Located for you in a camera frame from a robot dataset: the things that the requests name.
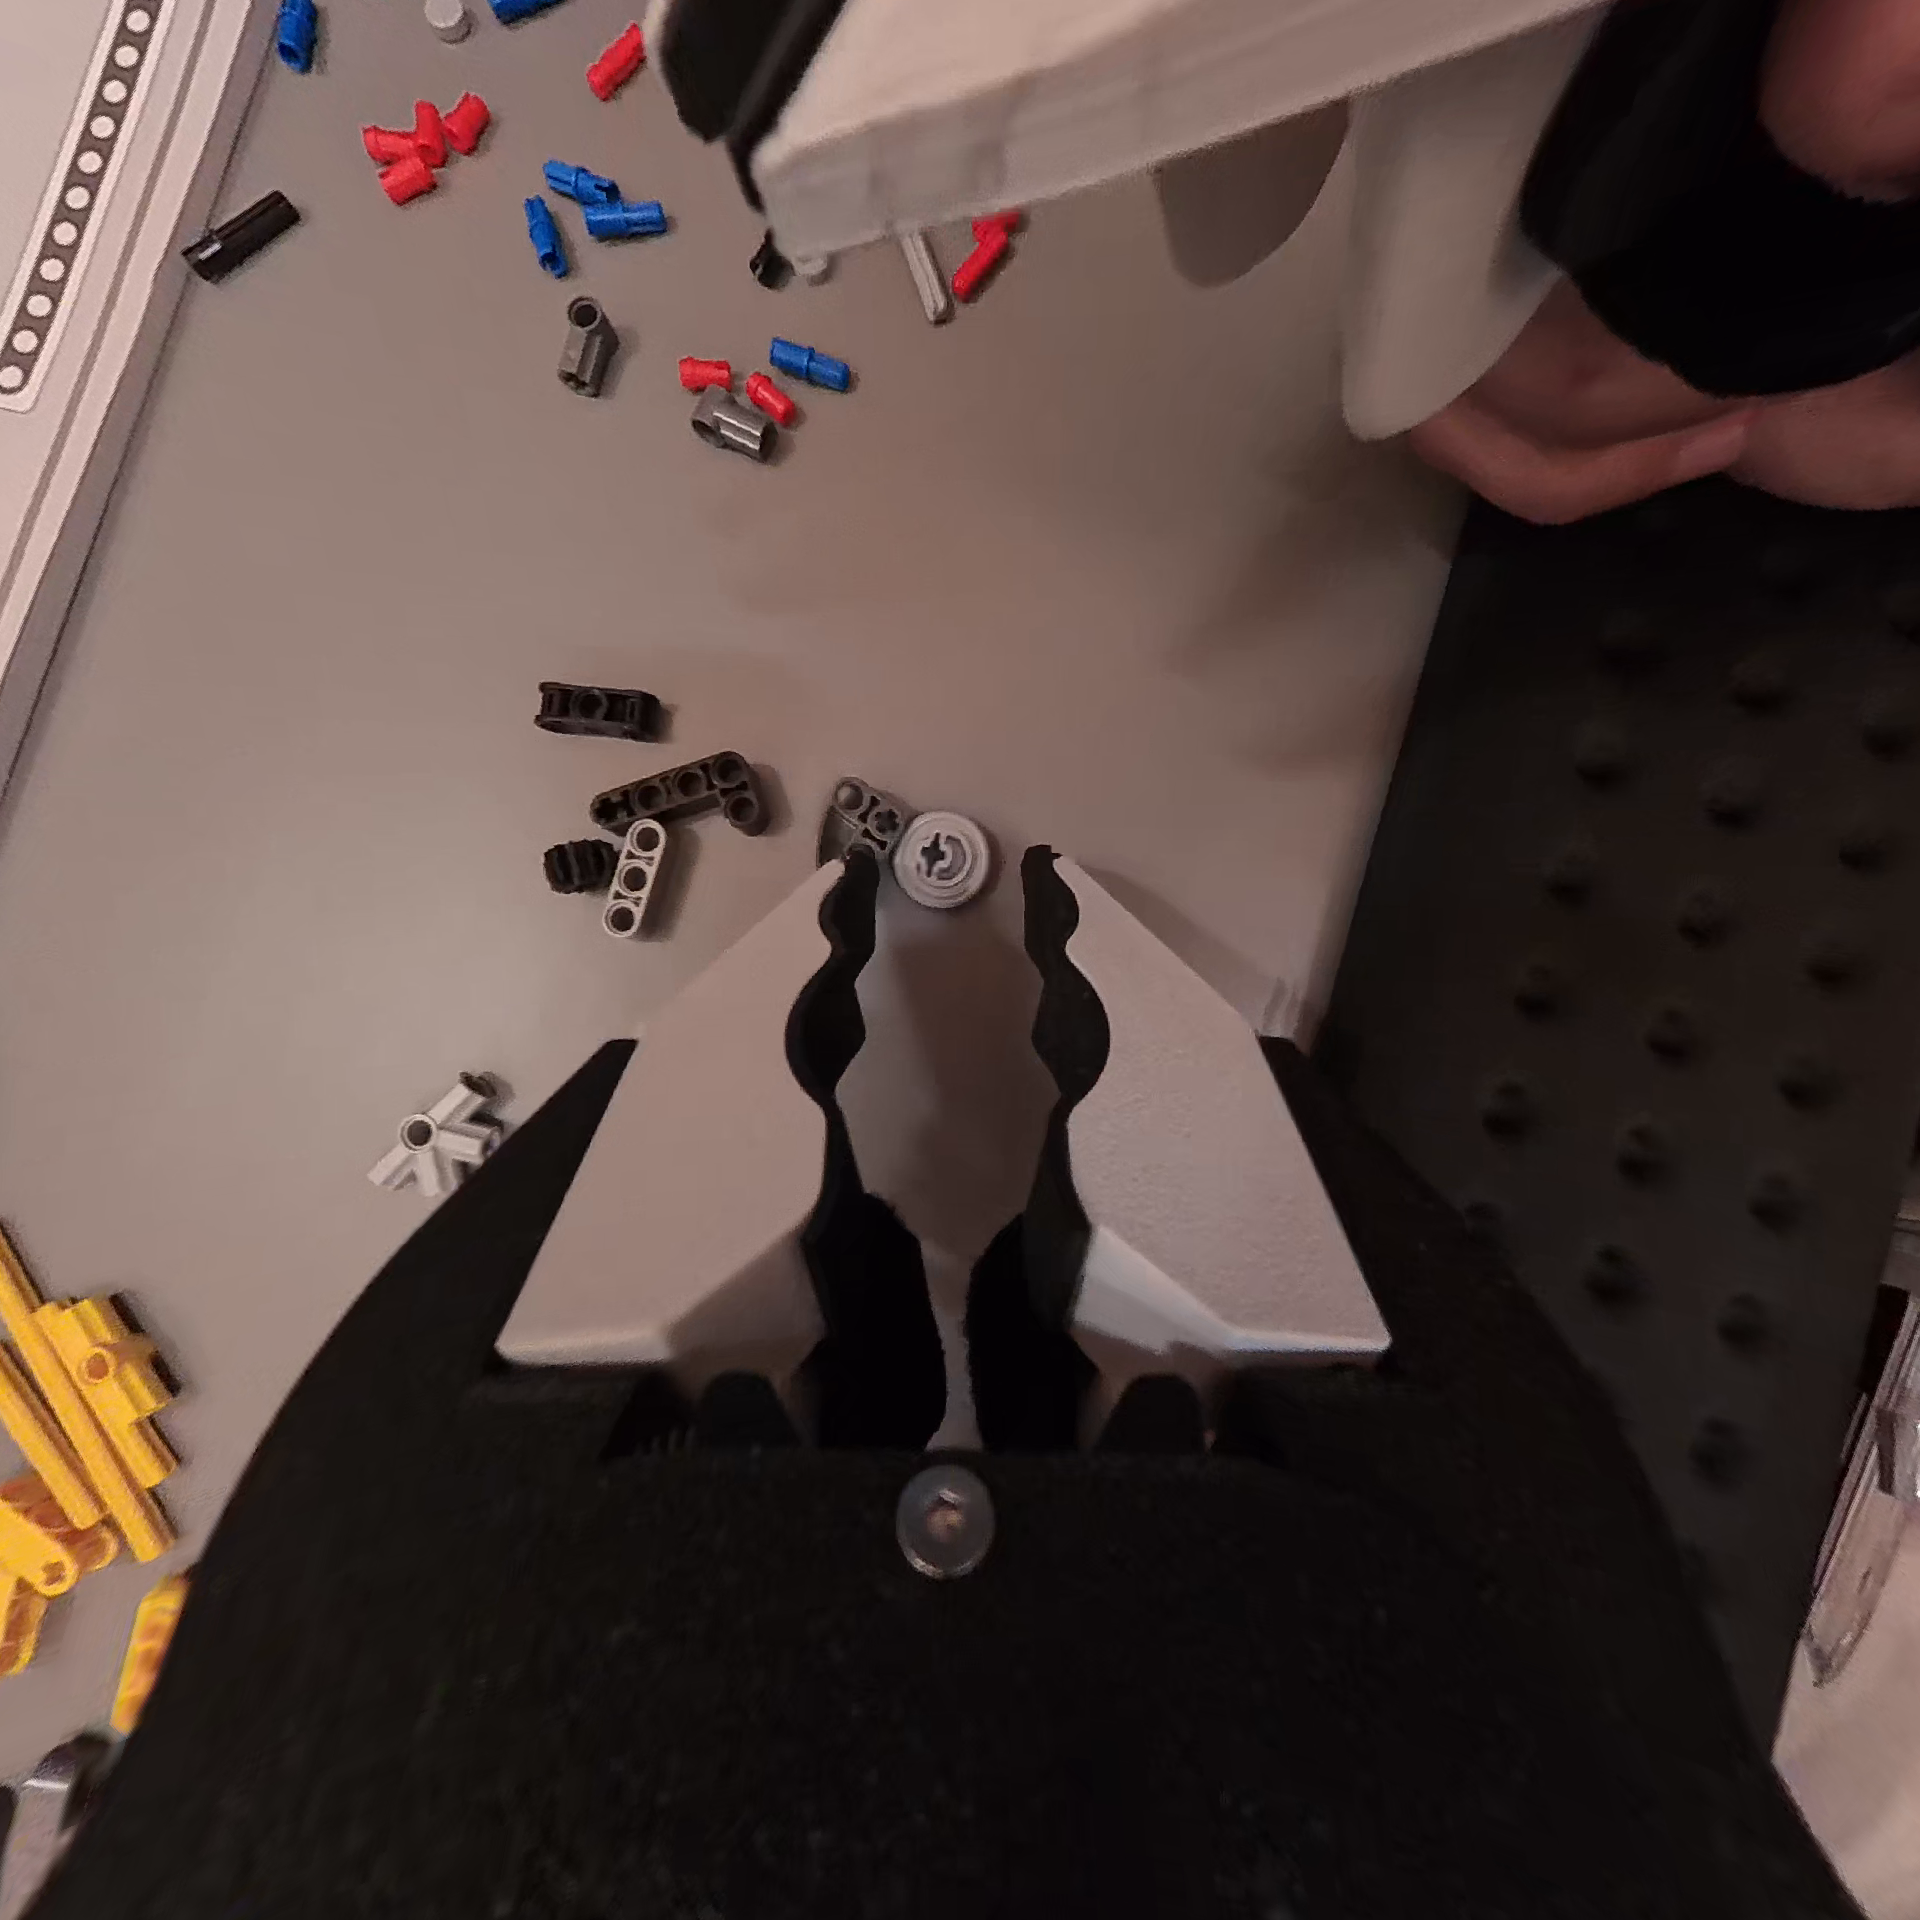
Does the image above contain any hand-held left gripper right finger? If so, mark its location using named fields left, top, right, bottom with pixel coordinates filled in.
left=1020, top=845, right=1392, bottom=1367

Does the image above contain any dark grey lego L beam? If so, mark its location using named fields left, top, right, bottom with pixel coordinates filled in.
left=588, top=750, right=772, bottom=840

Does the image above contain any dark grey lego piece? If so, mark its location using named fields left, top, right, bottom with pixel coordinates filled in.
left=821, top=777, right=916, bottom=871

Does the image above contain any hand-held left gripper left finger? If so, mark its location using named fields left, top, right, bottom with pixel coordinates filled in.
left=491, top=852, right=885, bottom=1375

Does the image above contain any light grey star lego piece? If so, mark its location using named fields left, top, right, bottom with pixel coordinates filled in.
left=366, top=1074, right=507, bottom=1199

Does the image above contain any long yellow lego axle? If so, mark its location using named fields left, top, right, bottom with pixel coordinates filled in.
left=0, top=1230, right=181, bottom=1563

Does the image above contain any pile of small lego pins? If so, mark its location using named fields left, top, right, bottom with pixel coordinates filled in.
left=275, top=0, right=1024, bottom=469

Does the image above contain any yellow thin lego liftarm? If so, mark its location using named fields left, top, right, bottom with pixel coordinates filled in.
left=109, top=1567, right=193, bottom=1738

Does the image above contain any black lego connector piece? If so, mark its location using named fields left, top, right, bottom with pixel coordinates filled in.
left=534, top=684, right=665, bottom=746

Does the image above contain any white shirt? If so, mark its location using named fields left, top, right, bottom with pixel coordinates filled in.
left=1770, top=1187, right=1920, bottom=1920

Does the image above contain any white round lego pulley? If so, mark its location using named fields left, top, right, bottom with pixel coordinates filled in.
left=896, top=810, right=995, bottom=911

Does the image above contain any light grey thin lego liftarm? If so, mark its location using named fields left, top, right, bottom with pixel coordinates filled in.
left=601, top=820, right=669, bottom=942

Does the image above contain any lego instruction booklet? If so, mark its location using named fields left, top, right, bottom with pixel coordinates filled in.
left=0, top=0, right=272, bottom=784

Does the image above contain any black lego pin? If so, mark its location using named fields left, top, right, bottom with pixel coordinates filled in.
left=181, top=191, right=300, bottom=285

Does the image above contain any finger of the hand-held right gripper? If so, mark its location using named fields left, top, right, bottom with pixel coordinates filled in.
left=646, top=0, right=1618, bottom=263

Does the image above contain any person's right hand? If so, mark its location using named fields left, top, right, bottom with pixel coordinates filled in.
left=1408, top=29, right=1920, bottom=528

